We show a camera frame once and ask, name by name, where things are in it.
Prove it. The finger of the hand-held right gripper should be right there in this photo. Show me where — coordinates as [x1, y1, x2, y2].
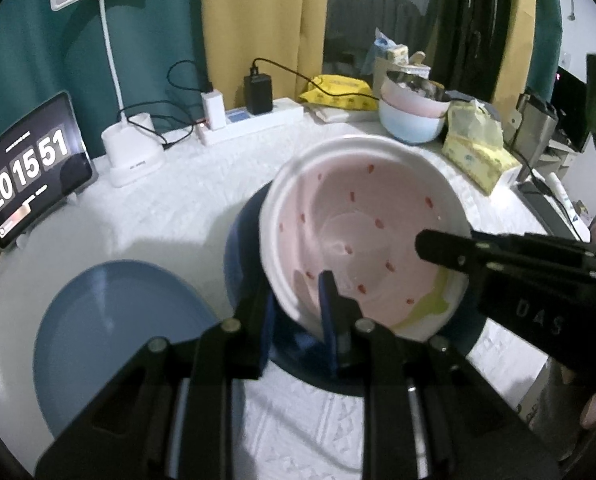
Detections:
[415, 229, 596, 283]

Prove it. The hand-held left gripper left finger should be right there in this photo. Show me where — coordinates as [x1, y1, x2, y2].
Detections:
[35, 285, 280, 480]

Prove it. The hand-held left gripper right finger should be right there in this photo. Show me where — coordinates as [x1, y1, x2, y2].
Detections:
[319, 270, 562, 480]

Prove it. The cream bowl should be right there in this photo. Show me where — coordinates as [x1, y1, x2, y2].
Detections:
[393, 265, 460, 329]

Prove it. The dark blue bowl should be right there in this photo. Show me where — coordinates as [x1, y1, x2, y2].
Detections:
[223, 180, 490, 397]

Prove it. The pink dotted white bowl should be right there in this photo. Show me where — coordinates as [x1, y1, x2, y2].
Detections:
[260, 136, 471, 345]

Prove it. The large blue plate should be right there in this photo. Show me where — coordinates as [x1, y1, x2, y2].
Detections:
[33, 259, 246, 442]

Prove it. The yellow tissue pack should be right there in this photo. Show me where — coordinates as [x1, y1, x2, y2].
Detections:
[442, 102, 522, 196]

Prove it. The black flat device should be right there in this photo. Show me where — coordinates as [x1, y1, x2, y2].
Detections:
[515, 180, 580, 237]

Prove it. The white tube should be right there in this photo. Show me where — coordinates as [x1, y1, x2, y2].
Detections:
[548, 172, 592, 242]

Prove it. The black monitor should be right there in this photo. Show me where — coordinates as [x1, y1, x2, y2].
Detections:
[553, 65, 592, 154]

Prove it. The white container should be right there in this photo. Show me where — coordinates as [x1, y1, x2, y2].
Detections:
[375, 55, 432, 86]

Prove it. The yellow packet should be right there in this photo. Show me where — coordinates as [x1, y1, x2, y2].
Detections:
[298, 75, 382, 112]

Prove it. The yellow curtain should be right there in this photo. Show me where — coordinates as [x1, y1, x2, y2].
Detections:
[200, 0, 332, 102]
[493, 0, 540, 107]

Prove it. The white power strip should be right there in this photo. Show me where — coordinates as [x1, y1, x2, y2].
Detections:
[196, 99, 305, 147]

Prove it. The blue white packet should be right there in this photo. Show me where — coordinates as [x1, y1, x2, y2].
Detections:
[368, 27, 410, 62]

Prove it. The white desk lamp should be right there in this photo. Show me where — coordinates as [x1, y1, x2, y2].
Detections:
[50, 0, 167, 189]

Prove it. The white charger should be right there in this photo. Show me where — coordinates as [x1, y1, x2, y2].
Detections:
[201, 89, 227, 130]

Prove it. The black charger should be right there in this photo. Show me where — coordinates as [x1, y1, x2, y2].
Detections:
[243, 74, 274, 115]

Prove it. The teal curtain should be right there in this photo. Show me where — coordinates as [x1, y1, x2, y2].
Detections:
[0, 0, 209, 161]
[525, 0, 565, 107]

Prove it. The dark glass sliding door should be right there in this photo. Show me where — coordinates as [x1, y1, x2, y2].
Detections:
[323, 0, 504, 102]

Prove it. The tablet with clock display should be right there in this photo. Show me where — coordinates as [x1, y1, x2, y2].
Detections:
[0, 91, 95, 250]

